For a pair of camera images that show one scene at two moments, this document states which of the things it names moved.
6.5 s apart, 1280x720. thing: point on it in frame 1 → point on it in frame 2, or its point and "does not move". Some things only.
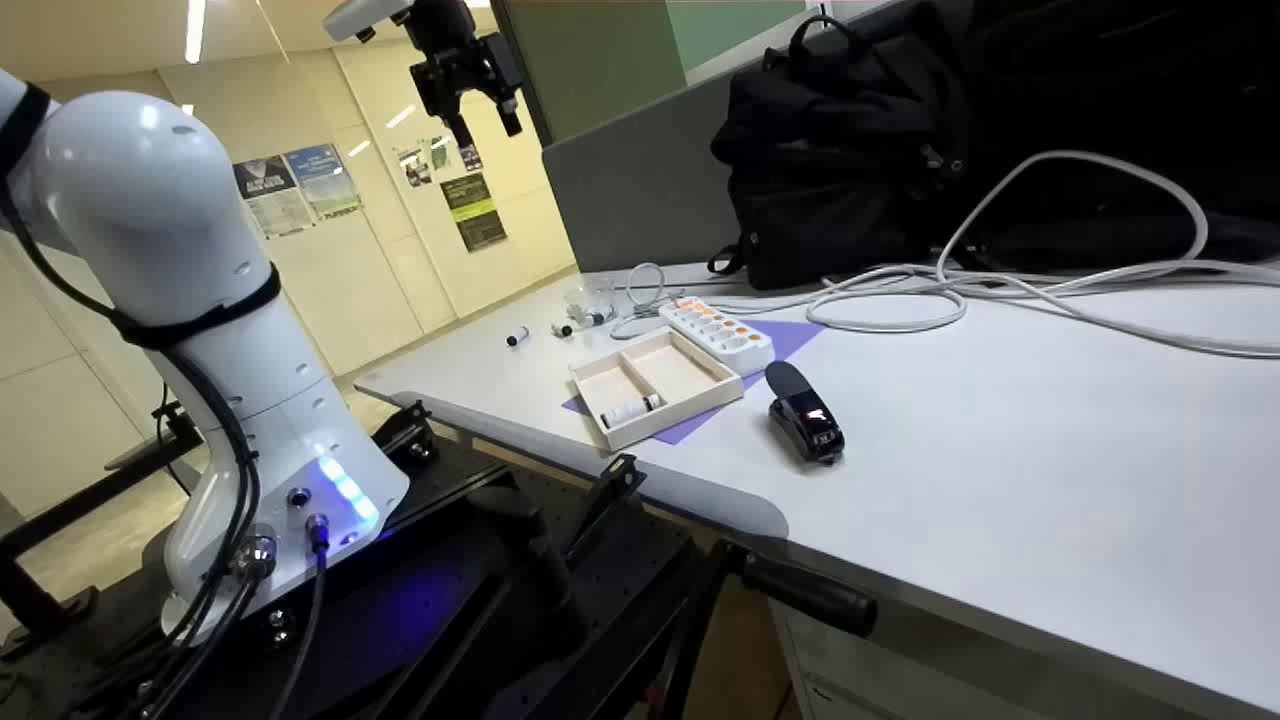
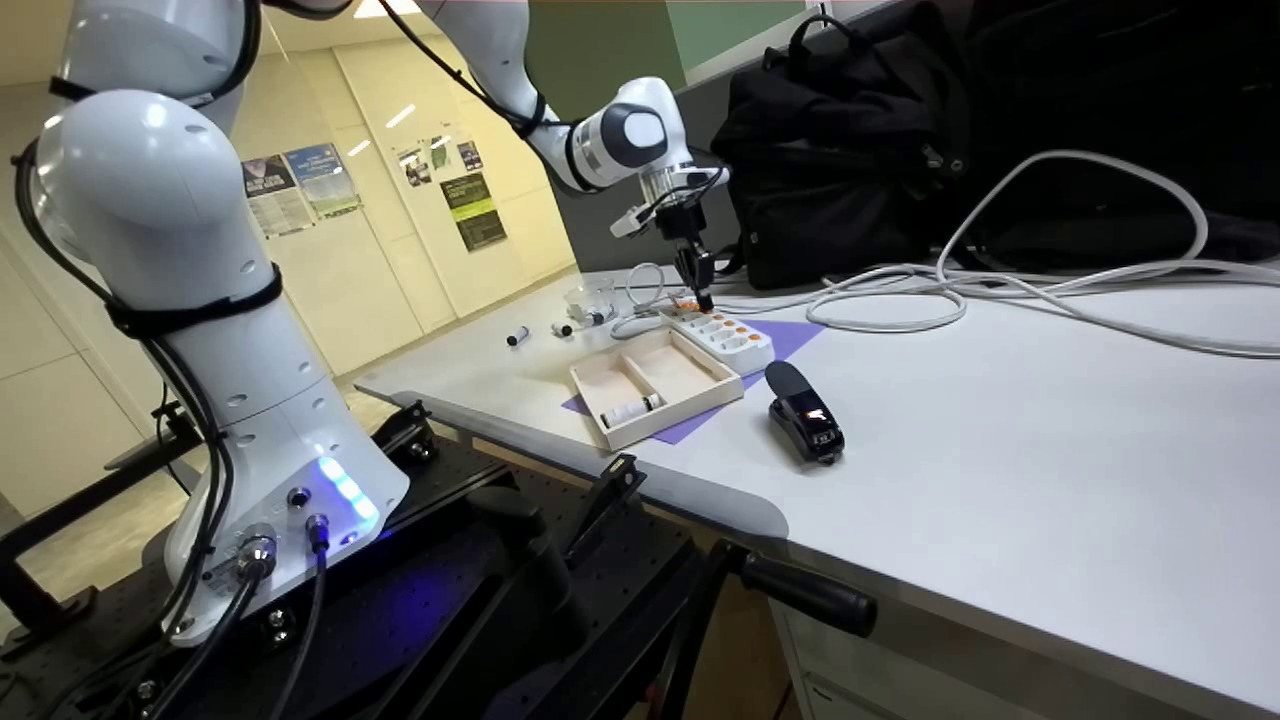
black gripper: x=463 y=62 → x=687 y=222
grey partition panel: x=625 y=103 does not move
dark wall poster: x=473 y=209 does not move
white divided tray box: x=653 y=386 does not move
